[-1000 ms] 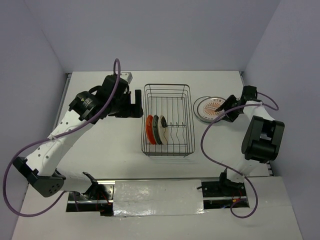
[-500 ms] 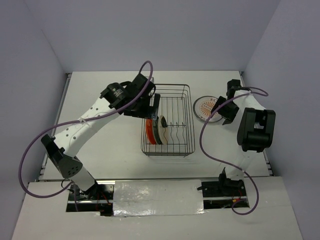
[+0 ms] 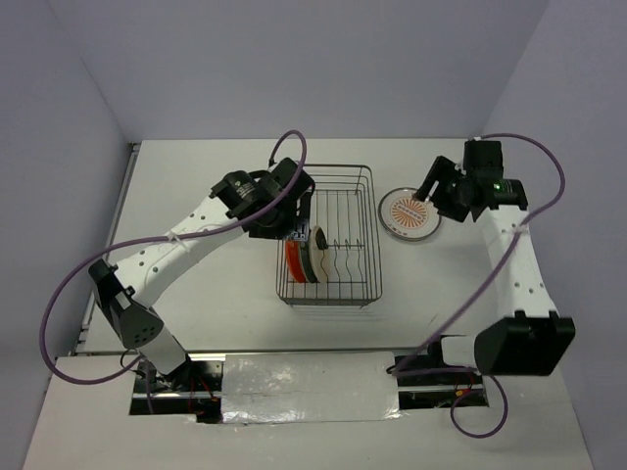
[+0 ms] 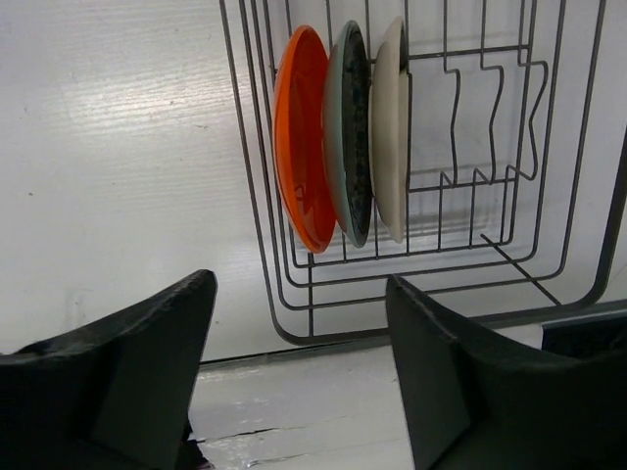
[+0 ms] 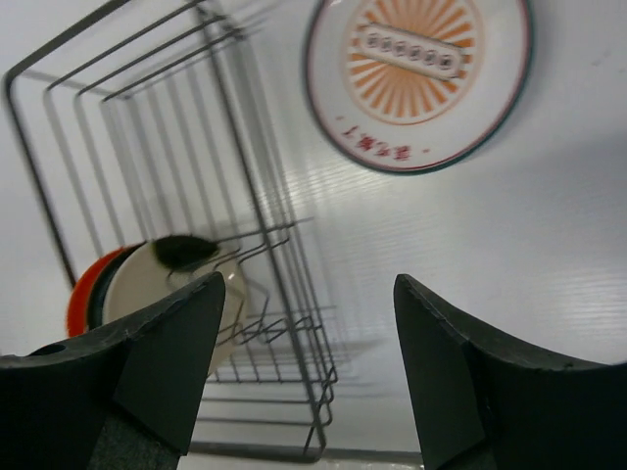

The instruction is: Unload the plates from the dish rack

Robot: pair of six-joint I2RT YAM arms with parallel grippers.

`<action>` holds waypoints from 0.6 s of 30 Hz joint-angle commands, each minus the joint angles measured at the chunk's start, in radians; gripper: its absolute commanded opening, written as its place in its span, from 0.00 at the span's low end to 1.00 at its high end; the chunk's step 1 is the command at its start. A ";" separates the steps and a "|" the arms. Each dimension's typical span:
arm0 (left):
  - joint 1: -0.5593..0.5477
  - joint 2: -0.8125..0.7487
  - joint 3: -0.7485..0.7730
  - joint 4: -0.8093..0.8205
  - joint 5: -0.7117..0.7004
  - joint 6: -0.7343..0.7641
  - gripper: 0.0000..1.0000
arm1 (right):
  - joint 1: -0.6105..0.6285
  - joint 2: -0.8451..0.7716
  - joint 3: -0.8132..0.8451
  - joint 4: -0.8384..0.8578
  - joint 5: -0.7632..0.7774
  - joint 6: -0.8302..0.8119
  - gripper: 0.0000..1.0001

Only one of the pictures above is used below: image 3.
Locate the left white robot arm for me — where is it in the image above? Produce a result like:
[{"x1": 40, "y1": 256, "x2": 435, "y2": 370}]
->
[{"x1": 88, "y1": 158, "x2": 315, "y2": 391}]

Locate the purple cable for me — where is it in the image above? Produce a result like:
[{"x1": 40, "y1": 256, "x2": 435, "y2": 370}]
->
[
  {"x1": 389, "y1": 132, "x2": 568, "y2": 438},
  {"x1": 39, "y1": 129, "x2": 309, "y2": 415}
]

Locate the cream plate floral print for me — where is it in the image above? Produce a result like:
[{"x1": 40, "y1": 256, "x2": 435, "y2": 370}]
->
[{"x1": 309, "y1": 225, "x2": 330, "y2": 283}]

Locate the silver foil sheet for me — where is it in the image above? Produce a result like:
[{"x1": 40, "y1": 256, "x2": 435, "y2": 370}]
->
[{"x1": 220, "y1": 352, "x2": 401, "y2": 424}]

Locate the green patterned plate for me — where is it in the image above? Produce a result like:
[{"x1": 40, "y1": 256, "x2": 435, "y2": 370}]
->
[{"x1": 299, "y1": 241, "x2": 318, "y2": 283}]

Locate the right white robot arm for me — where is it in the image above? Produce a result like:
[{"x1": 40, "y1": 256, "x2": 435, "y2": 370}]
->
[{"x1": 413, "y1": 133, "x2": 576, "y2": 383}]

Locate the wire dish rack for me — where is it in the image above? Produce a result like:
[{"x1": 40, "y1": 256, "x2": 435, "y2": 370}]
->
[{"x1": 275, "y1": 164, "x2": 382, "y2": 308}]

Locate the black metal base rail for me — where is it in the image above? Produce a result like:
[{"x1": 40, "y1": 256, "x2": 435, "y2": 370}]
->
[{"x1": 129, "y1": 346, "x2": 489, "y2": 424}]

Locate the white plate green rim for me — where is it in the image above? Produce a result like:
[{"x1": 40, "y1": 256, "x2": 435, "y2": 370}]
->
[{"x1": 377, "y1": 187, "x2": 442, "y2": 245}]

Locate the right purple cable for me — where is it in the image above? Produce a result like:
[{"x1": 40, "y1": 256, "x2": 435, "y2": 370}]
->
[{"x1": 389, "y1": 132, "x2": 568, "y2": 438}]

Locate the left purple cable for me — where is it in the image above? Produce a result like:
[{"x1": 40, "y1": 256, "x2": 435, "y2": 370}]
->
[{"x1": 39, "y1": 129, "x2": 309, "y2": 415}]

